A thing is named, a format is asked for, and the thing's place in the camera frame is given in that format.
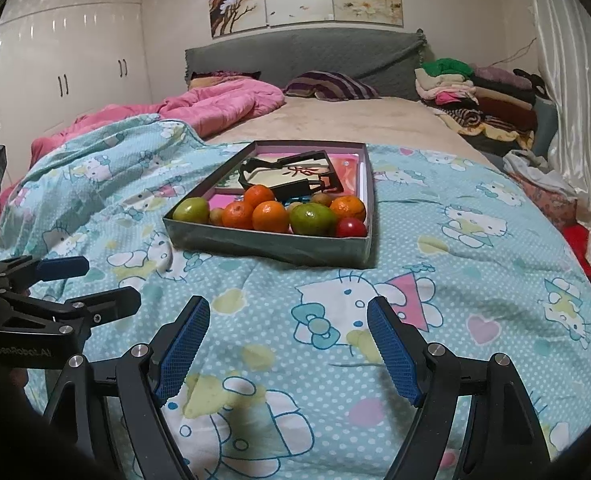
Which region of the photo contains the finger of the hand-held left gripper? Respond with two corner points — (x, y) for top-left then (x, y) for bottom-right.
(0, 287), (142, 339)
(0, 255), (90, 301)

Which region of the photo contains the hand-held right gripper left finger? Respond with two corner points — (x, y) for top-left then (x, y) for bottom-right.
(42, 296), (211, 480)

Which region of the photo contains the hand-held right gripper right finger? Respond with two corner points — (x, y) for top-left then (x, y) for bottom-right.
(367, 296), (551, 480)

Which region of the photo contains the small green jujube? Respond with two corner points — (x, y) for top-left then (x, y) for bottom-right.
(172, 197), (211, 224)

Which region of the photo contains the red cherry tomato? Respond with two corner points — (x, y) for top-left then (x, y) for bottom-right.
(335, 217), (367, 239)

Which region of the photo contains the shallow grey cardboard box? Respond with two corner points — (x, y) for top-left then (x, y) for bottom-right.
(162, 140), (380, 270)

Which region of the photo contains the orange tangerine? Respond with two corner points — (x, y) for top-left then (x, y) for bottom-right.
(244, 184), (276, 208)
(329, 195), (367, 222)
(222, 201), (255, 231)
(252, 200), (291, 234)

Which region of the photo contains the large green jujube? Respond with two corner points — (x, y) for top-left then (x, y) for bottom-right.
(289, 202), (337, 236)

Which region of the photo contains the blue cartoon print blanket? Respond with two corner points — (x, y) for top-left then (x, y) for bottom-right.
(0, 112), (591, 480)

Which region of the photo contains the pink workbook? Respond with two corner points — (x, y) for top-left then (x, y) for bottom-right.
(206, 187), (248, 211)

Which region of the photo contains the landscape cover book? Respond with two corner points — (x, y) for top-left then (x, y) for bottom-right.
(220, 157), (363, 196)

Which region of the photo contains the pink floral cloth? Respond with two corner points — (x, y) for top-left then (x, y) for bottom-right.
(508, 170), (576, 231)

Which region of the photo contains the red cloth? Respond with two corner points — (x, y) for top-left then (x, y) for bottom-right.
(561, 222), (591, 276)

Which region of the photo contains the white glossy wardrobe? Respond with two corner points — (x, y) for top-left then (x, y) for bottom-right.
(0, 0), (153, 143)

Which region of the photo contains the pink quilt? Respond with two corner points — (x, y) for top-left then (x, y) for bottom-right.
(0, 80), (286, 206)

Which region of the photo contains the white grey crumpled cloth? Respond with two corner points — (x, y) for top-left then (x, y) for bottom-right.
(503, 149), (576, 196)

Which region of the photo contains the beige bed sheet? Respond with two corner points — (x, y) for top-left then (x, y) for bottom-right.
(205, 95), (499, 168)

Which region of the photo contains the dark magenta pillow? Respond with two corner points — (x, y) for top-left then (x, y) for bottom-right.
(190, 71), (262, 92)

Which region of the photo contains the pile of folded clothes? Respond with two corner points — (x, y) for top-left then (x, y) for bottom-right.
(414, 58), (546, 151)

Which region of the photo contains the purple striped pillow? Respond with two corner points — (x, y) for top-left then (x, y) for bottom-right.
(282, 71), (380, 102)

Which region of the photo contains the grey blue cushion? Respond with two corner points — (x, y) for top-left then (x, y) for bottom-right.
(530, 95), (559, 156)

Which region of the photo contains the white satin curtain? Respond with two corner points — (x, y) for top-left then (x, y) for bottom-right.
(525, 0), (591, 281)

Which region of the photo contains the grey padded headboard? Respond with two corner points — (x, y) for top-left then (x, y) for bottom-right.
(184, 27), (426, 97)

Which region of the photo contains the black plastic frame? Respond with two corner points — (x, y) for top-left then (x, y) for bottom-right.
(238, 150), (345, 196)

